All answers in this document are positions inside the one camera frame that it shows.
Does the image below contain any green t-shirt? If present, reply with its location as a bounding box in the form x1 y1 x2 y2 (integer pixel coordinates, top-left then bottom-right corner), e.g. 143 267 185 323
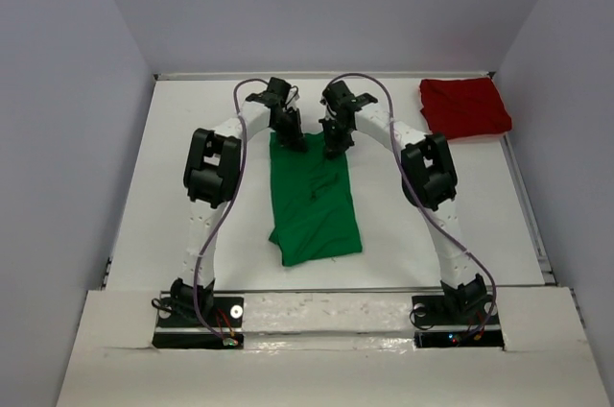
269 132 363 268

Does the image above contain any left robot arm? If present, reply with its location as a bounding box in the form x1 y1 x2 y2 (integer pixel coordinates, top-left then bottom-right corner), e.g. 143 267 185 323
170 77 307 333

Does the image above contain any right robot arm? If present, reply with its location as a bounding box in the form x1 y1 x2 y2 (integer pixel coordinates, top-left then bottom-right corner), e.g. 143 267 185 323
320 75 497 335

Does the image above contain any folded red t-shirt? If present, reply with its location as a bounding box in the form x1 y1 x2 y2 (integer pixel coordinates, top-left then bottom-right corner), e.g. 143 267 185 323
419 77 512 140

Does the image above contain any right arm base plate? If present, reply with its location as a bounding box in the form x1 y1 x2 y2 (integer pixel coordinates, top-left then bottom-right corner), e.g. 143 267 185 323
409 295 505 349

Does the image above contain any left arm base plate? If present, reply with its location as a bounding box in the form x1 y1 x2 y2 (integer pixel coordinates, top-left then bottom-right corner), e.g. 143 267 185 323
151 294 245 350

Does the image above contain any aluminium rail right edge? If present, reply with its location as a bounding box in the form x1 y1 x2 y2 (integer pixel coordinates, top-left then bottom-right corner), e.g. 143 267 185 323
501 133 557 286

